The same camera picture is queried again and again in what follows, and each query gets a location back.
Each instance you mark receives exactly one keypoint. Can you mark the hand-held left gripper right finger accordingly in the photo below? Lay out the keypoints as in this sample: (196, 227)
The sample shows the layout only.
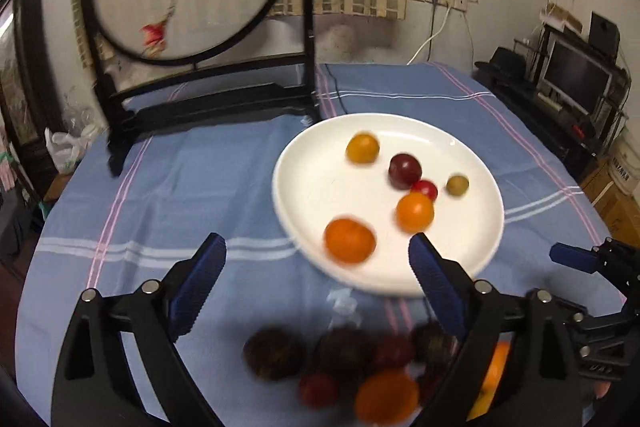
(439, 292)

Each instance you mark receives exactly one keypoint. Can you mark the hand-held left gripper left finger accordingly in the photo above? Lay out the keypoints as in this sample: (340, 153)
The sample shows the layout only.
(199, 289)

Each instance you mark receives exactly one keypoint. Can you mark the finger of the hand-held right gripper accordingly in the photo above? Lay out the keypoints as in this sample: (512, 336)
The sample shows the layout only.
(575, 257)

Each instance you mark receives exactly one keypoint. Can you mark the large orange tomato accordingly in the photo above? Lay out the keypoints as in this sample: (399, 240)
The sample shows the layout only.
(349, 241)

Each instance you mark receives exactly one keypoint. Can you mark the white round plate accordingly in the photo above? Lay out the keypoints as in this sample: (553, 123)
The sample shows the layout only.
(320, 187)

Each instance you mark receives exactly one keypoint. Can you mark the dark purple mangosteen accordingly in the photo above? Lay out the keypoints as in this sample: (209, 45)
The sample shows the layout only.
(431, 341)
(274, 353)
(344, 351)

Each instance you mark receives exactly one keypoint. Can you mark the cardboard box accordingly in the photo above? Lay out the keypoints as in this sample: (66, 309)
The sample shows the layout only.
(612, 199)

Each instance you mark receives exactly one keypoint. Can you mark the small orange tangerine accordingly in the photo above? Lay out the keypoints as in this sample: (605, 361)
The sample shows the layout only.
(414, 211)

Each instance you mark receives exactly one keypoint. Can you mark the clear plastic bag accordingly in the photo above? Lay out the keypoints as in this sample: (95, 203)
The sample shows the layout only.
(344, 304)

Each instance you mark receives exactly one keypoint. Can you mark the big orange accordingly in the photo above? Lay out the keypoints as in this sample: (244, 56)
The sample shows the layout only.
(495, 374)

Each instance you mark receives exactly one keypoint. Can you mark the blue striped tablecloth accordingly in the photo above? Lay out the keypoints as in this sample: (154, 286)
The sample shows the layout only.
(200, 187)

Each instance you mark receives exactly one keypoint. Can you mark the white bucket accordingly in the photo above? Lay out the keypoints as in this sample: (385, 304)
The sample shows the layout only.
(627, 167)

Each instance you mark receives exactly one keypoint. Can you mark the red cherry tomato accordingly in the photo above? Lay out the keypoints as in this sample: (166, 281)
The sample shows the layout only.
(426, 188)

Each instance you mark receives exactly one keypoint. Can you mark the small green fruit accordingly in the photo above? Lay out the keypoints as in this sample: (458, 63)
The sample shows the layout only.
(457, 185)

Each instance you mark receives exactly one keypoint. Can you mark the dark red plum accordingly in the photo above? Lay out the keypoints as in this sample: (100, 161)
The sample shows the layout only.
(404, 169)

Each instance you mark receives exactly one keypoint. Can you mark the black television stand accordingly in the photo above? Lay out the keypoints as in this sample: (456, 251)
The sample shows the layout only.
(545, 107)

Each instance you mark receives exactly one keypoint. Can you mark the small red plum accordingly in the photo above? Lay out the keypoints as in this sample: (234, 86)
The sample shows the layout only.
(318, 389)

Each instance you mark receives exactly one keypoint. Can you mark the yellow orange kumquat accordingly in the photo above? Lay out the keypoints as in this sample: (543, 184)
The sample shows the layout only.
(362, 148)

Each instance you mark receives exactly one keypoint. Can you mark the television monitor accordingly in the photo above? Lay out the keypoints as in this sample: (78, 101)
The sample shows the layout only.
(575, 74)

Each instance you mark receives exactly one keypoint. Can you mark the white plastic bag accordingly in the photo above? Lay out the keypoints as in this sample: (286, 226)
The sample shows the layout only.
(67, 147)

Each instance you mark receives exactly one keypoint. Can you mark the black speaker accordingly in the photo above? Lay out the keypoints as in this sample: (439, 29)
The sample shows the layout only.
(604, 32)

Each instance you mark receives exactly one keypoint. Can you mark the dark wooden cabinet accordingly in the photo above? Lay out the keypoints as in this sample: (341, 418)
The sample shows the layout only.
(25, 82)

